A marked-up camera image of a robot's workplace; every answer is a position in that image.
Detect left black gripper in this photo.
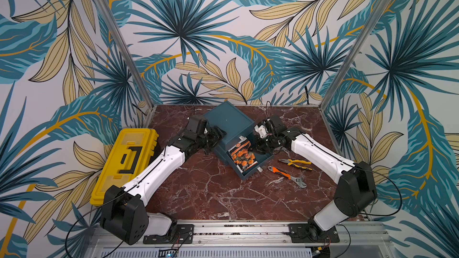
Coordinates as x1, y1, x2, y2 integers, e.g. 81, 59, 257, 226
197, 125, 228, 154

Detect orange flower seed bag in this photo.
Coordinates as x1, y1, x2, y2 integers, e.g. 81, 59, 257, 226
228, 136, 258, 173

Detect teal drawer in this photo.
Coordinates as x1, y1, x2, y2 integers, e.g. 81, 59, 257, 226
223, 134, 274, 180

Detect teal drawer cabinet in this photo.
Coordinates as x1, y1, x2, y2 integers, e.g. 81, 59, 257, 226
204, 102, 255, 165

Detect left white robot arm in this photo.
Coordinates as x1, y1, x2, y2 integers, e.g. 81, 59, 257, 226
100, 126, 227, 245

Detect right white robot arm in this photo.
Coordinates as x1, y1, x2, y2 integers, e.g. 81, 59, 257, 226
255, 124, 377, 235

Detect orange adjustable wrench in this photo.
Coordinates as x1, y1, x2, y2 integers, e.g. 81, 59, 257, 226
268, 166, 307, 189

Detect yellow plastic toolbox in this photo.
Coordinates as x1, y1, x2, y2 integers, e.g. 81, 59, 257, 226
90, 129, 160, 207

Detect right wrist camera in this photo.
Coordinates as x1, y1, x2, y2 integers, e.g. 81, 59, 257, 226
254, 116, 287, 139

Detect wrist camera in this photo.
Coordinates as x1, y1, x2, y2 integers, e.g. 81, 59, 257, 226
185, 115, 208, 138
254, 116, 287, 139

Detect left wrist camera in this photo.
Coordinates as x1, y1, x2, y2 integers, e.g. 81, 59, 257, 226
185, 115, 208, 138

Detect yellow handled pliers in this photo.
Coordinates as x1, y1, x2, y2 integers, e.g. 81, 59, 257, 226
278, 159, 313, 171

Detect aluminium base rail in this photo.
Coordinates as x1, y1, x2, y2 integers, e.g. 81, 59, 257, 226
85, 220, 397, 258

